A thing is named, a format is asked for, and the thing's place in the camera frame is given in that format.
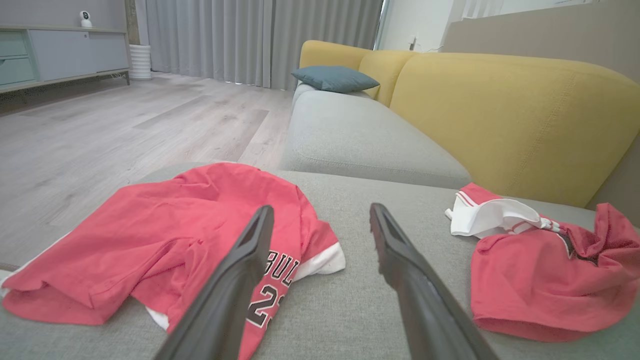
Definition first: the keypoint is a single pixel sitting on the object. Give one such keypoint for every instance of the red and white shorts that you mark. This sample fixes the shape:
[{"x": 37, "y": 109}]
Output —
[{"x": 525, "y": 280}]

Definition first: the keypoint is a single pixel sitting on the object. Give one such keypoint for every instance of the large grey sofa seat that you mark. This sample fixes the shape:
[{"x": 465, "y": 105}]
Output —
[{"x": 325, "y": 310}]

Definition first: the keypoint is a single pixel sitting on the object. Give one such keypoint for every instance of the white ribbed cylinder bin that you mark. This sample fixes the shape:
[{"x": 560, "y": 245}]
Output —
[{"x": 140, "y": 62}]

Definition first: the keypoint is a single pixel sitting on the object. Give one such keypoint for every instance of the red Bulls jersey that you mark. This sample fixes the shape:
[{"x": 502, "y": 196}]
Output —
[{"x": 150, "y": 240}]

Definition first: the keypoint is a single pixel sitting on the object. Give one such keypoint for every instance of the grey sofa seat cushion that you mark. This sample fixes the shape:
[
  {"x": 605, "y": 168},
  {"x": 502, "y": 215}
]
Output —
[{"x": 350, "y": 140}]

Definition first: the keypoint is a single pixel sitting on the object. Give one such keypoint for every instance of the yellow sofa end backrest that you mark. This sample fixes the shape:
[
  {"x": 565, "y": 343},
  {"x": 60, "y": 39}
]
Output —
[{"x": 330, "y": 52}]

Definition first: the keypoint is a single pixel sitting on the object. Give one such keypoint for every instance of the small white security camera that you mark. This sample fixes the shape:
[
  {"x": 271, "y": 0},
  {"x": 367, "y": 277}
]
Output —
[{"x": 86, "y": 19}]

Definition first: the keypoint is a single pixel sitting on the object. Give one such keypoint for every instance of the blue-grey throw pillow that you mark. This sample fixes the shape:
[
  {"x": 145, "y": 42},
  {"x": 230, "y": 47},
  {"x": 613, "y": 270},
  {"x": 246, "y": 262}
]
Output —
[{"x": 332, "y": 79}]

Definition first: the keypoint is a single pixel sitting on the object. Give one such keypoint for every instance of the grey pleated curtain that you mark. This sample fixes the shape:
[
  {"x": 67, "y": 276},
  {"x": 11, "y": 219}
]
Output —
[{"x": 210, "y": 35}]

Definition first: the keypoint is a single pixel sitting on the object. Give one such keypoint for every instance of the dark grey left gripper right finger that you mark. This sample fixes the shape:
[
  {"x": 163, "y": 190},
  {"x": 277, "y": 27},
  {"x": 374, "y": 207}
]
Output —
[{"x": 425, "y": 310}]

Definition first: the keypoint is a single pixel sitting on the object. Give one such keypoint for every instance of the wide yellow sofa backrest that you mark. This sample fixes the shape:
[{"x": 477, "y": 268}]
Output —
[{"x": 500, "y": 115}]

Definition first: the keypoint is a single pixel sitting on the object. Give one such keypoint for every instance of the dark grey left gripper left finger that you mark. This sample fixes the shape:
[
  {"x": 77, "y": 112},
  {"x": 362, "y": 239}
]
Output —
[{"x": 225, "y": 300}]

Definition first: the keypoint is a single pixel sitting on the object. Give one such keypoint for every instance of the narrow yellow sofa backrest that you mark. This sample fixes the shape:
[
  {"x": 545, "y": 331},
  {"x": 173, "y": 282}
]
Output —
[{"x": 385, "y": 70}]

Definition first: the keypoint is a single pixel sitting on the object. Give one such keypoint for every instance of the grey low cabinet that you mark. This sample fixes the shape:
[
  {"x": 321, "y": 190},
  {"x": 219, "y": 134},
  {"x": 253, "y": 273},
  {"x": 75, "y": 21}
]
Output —
[{"x": 65, "y": 52}]

